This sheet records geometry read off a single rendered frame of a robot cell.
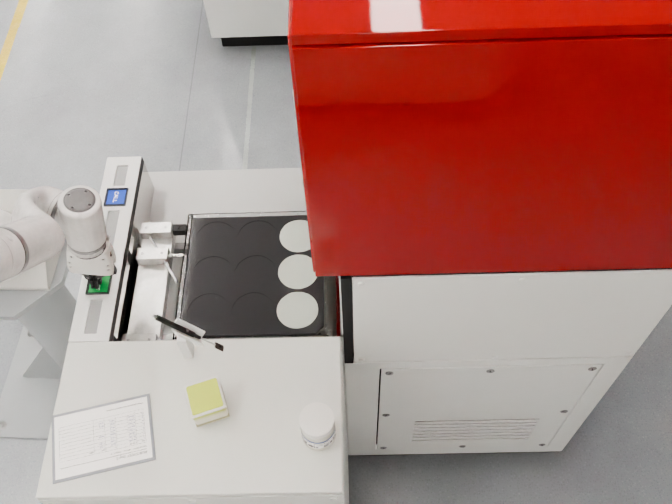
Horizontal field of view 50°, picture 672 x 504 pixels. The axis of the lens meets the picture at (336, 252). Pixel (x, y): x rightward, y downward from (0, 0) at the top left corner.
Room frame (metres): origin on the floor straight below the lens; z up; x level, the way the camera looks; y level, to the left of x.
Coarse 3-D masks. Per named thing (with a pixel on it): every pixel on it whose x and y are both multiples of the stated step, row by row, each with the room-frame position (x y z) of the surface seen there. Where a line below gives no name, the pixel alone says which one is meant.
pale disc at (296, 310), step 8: (288, 296) 0.87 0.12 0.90; (296, 296) 0.86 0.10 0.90; (304, 296) 0.86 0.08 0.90; (280, 304) 0.84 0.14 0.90; (288, 304) 0.84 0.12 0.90; (296, 304) 0.84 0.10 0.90; (304, 304) 0.84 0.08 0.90; (312, 304) 0.84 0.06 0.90; (280, 312) 0.82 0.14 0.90; (288, 312) 0.82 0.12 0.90; (296, 312) 0.82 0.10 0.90; (304, 312) 0.82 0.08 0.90; (312, 312) 0.82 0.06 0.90; (280, 320) 0.80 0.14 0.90; (288, 320) 0.80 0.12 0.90; (296, 320) 0.80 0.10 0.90; (304, 320) 0.80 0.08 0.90; (312, 320) 0.80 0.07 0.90; (296, 328) 0.78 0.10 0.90
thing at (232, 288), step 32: (224, 224) 1.09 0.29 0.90; (256, 224) 1.09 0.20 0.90; (192, 256) 1.00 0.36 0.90; (224, 256) 0.99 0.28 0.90; (256, 256) 0.99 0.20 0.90; (288, 256) 0.98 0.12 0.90; (192, 288) 0.90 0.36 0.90; (224, 288) 0.90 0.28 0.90; (256, 288) 0.89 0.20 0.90; (288, 288) 0.89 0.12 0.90; (320, 288) 0.88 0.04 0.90; (192, 320) 0.82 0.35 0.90; (224, 320) 0.81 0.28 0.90; (256, 320) 0.81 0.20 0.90; (320, 320) 0.80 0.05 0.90
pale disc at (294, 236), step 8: (288, 224) 1.08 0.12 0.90; (296, 224) 1.08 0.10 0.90; (304, 224) 1.08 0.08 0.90; (280, 232) 1.06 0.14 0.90; (288, 232) 1.06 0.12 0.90; (296, 232) 1.05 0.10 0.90; (304, 232) 1.05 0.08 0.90; (280, 240) 1.03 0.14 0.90; (288, 240) 1.03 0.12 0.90; (296, 240) 1.03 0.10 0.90; (304, 240) 1.03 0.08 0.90; (288, 248) 1.01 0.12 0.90; (296, 248) 1.00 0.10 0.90; (304, 248) 1.00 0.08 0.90
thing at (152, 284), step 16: (144, 240) 1.07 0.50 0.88; (160, 240) 1.07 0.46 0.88; (144, 272) 0.97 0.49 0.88; (160, 272) 0.97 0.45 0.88; (144, 288) 0.92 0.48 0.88; (160, 288) 0.92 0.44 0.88; (144, 304) 0.88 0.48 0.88; (160, 304) 0.87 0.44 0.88; (144, 320) 0.83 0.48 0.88; (160, 336) 0.79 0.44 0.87
